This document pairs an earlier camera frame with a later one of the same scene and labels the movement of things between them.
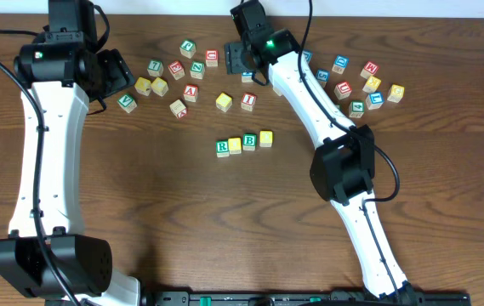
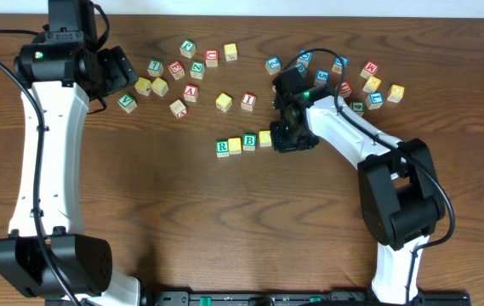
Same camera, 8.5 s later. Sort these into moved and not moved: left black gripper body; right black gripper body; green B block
Moved: right black gripper body
Not moved: left black gripper body; green B block
